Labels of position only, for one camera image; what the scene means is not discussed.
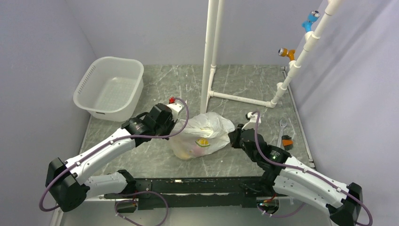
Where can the white PVC pipe frame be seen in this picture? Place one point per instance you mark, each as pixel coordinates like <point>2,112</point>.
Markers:
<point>250,32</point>

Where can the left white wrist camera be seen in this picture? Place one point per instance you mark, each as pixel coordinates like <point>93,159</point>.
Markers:
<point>177,106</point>

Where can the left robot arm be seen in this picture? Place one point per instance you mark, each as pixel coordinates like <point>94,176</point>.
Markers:
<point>72,181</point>

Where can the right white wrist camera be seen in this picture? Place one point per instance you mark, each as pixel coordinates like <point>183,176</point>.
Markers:
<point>251,120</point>

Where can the orange black brush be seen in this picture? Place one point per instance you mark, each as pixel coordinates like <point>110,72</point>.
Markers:
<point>287,142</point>

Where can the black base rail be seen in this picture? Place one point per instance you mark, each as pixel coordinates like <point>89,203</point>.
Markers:
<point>151,193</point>

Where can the orange nozzle on pipe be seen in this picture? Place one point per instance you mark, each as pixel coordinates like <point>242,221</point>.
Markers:
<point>284,52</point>

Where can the silver wrench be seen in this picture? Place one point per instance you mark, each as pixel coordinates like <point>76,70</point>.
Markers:
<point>282,125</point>

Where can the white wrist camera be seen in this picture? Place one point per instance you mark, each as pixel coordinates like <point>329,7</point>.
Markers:
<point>251,120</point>
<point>177,106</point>

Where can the white plastic bag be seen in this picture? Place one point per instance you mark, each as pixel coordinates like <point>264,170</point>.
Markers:
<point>203,135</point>

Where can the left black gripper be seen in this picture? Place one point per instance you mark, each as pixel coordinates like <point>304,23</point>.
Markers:
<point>171,124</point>

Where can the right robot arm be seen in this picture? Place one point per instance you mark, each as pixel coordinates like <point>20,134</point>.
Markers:
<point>284,174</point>

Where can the white plastic basin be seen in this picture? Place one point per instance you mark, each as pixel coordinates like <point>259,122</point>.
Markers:
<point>110,88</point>

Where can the blue nozzle on pipe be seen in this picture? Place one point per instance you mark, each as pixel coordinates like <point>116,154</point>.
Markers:
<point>311,19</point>

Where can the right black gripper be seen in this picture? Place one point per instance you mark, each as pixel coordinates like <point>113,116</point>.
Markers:
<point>234,136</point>

